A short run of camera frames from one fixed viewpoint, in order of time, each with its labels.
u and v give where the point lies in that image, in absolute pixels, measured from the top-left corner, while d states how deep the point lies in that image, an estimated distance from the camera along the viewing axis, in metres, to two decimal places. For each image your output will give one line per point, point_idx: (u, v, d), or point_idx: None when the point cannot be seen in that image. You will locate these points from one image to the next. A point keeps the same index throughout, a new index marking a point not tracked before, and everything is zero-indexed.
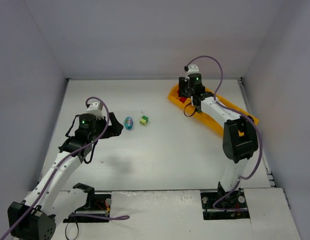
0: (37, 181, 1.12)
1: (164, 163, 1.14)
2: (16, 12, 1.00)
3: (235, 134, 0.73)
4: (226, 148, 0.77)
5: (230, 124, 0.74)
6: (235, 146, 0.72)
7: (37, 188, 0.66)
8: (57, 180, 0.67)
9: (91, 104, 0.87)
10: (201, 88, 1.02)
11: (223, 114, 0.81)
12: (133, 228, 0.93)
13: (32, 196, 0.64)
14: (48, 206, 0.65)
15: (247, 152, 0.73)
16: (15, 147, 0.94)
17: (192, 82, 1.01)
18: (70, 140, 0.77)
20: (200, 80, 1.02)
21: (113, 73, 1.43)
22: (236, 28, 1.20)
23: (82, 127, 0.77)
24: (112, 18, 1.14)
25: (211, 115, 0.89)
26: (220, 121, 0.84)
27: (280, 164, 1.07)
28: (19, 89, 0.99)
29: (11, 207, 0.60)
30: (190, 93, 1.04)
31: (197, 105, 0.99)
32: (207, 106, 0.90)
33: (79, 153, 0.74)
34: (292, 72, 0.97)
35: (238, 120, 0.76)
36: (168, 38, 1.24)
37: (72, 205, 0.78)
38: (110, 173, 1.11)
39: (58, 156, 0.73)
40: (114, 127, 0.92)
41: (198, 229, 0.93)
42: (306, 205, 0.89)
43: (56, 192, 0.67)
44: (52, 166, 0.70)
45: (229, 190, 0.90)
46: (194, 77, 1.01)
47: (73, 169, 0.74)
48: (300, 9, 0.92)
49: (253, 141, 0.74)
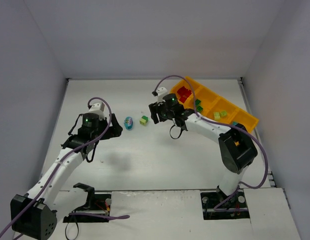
0: (37, 181, 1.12)
1: (163, 163, 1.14)
2: (16, 12, 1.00)
3: (232, 147, 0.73)
4: (228, 162, 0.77)
5: (223, 138, 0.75)
6: (237, 159, 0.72)
7: (40, 182, 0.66)
8: (60, 175, 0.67)
9: (93, 105, 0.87)
10: (179, 107, 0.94)
11: (212, 129, 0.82)
12: (133, 228, 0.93)
13: (35, 189, 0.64)
14: (50, 200, 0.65)
15: (249, 160, 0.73)
16: (15, 146, 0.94)
17: (169, 104, 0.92)
18: (73, 137, 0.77)
20: (176, 100, 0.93)
21: (113, 73, 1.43)
22: (236, 28, 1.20)
23: (85, 125, 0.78)
24: (112, 18, 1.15)
25: (199, 131, 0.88)
26: (211, 136, 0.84)
27: (280, 164, 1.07)
28: (19, 89, 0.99)
29: (14, 200, 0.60)
30: (170, 115, 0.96)
31: (181, 125, 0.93)
32: (193, 125, 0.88)
33: (82, 149, 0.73)
34: (292, 72, 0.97)
35: (230, 131, 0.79)
36: (168, 38, 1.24)
37: (72, 203, 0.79)
38: (110, 173, 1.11)
39: (61, 151, 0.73)
40: (115, 127, 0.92)
41: (198, 229, 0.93)
42: (306, 205, 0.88)
43: (58, 186, 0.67)
44: (55, 161, 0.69)
45: (231, 194, 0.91)
46: (169, 99, 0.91)
47: (75, 165, 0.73)
48: (300, 9, 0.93)
49: (252, 148, 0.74)
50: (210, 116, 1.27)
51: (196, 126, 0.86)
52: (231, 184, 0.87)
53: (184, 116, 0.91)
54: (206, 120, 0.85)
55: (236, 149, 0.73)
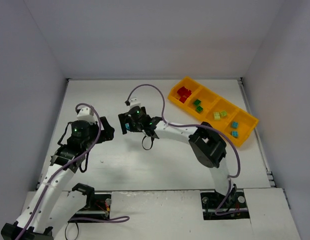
0: (37, 181, 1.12)
1: (163, 163, 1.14)
2: (16, 13, 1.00)
3: (203, 145, 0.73)
4: (203, 161, 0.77)
5: (192, 138, 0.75)
6: (210, 156, 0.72)
7: (29, 207, 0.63)
8: (49, 198, 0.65)
9: (82, 110, 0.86)
10: (147, 117, 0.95)
11: (181, 132, 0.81)
12: (133, 228, 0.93)
13: (24, 216, 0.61)
14: (42, 225, 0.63)
15: (221, 153, 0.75)
16: (15, 148, 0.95)
17: (135, 117, 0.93)
18: (62, 149, 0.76)
20: (142, 112, 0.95)
21: (114, 73, 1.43)
22: (236, 28, 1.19)
23: (74, 135, 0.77)
24: (112, 19, 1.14)
25: (170, 137, 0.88)
26: (181, 140, 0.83)
27: (280, 165, 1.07)
28: (19, 91, 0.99)
29: (2, 230, 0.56)
30: (139, 128, 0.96)
31: (152, 134, 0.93)
32: (163, 132, 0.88)
33: (71, 165, 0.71)
34: (292, 73, 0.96)
35: (198, 130, 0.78)
36: (168, 38, 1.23)
37: (70, 212, 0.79)
38: (110, 173, 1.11)
39: (48, 170, 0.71)
40: (106, 131, 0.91)
41: (198, 229, 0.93)
42: (306, 206, 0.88)
43: (49, 209, 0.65)
44: (43, 182, 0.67)
45: (225, 195, 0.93)
46: (134, 112, 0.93)
47: (66, 182, 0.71)
48: (300, 9, 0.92)
49: (220, 141, 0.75)
50: (210, 116, 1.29)
51: (166, 132, 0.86)
52: (220, 180, 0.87)
53: (152, 125, 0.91)
54: (174, 125, 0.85)
55: (206, 146, 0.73)
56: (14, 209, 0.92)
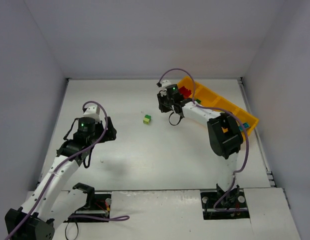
0: (37, 181, 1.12)
1: (164, 162, 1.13)
2: (17, 12, 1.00)
3: (220, 131, 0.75)
4: (214, 146, 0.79)
5: (211, 122, 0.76)
6: (223, 143, 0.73)
7: (34, 194, 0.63)
8: (54, 187, 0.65)
9: (88, 108, 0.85)
10: (180, 96, 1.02)
11: (204, 115, 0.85)
12: (133, 228, 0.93)
13: (29, 203, 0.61)
14: (46, 213, 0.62)
15: (235, 146, 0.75)
16: (15, 147, 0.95)
17: (170, 92, 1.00)
18: (68, 143, 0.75)
20: (177, 89, 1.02)
21: (114, 73, 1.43)
22: (236, 28, 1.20)
23: (80, 130, 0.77)
24: (112, 18, 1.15)
25: (194, 118, 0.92)
26: (204, 122, 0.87)
27: (279, 164, 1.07)
28: (20, 90, 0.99)
29: (7, 216, 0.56)
30: (170, 103, 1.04)
31: (179, 112, 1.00)
32: (189, 111, 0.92)
33: (76, 157, 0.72)
34: (292, 73, 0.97)
35: (220, 117, 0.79)
36: (168, 38, 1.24)
37: (71, 207, 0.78)
38: (109, 173, 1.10)
39: (54, 161, 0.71)
40: (110, 131, 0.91)
41: (198, 229, 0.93)
42: (306, 205, 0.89)
43: (53, 198, 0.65)
44: (49, 171, 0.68)
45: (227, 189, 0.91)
46: (170, 88, 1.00)
47: (70, 173, 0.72)
48: (300, 10, 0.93)
49: (238, 135, 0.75)
50: None
51: (191, 112, 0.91)
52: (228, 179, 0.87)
53: (182, 103, 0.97)
54: (201, 107, 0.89)
55: (222, 134, 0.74)
56: (13, 208, 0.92)
